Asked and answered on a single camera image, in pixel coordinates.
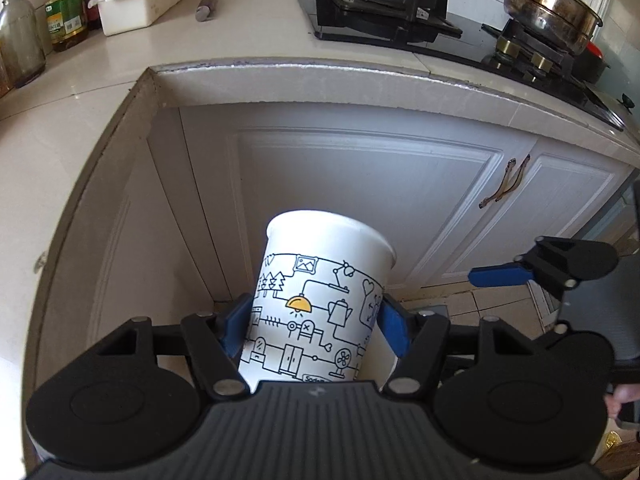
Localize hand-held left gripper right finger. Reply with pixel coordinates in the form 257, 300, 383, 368
377, 294, 532, 402

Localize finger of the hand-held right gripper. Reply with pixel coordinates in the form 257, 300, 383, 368
542, 324, 583, 361
468, 237, 583, 306

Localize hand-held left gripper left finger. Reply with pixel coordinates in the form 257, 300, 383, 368
97, 292, 253, 402

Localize printed white paper cup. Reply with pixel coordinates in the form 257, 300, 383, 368
237, 209, 399, 387

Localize person's right hand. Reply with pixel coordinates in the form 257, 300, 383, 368
604, 384, 639, 419

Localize white cabinet door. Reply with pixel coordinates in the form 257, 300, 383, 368
407, 139, 637, 293
85, 110, 216, 356
179, 105, 540, 306

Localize yellow brown box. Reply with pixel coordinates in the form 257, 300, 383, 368
597, 430, 640, 480

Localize red black pan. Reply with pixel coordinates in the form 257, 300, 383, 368
574, 41, 613, 86

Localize stainless steel pot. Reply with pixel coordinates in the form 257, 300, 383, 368
501, 0, 606, 57

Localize black gas stove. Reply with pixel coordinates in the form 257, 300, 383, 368
293, 0, 627, 132

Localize white lidded plastic container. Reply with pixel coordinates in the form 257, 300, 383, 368
88, 0, 190, 37

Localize green-label oil bottle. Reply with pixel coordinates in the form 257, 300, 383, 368
45, 0, 90, 53

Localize red-capped glass bottle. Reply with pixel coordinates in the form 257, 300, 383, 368
0, 0, 47, 89

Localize bronze cabinet handle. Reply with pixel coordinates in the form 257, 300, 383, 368
492, 155, 531, 203
479, 159, 516, 209

